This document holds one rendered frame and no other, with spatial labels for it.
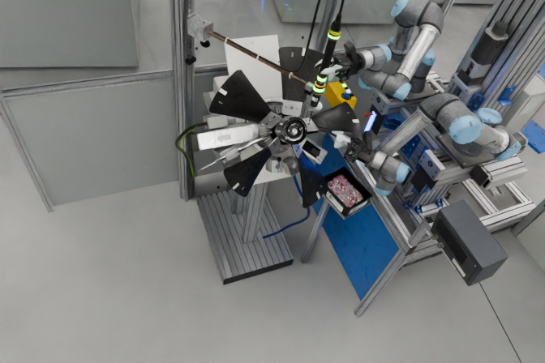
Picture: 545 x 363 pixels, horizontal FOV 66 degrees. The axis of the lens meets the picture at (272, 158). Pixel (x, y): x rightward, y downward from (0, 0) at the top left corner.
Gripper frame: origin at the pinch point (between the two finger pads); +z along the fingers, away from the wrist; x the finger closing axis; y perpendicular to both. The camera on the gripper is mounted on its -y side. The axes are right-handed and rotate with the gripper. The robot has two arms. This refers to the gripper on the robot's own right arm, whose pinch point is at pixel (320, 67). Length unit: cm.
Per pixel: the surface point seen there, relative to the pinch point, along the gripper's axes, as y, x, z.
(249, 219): 115, 11, 13
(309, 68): 10.9, 12.4, -5.7
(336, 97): 44, 21, -37
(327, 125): 31.3, -4.3, -9.1
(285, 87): 20.2, 14.3, 3.3
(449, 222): 28, -68, -19
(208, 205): 144, 48, 20
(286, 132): 28.6, -2.5, 11.9
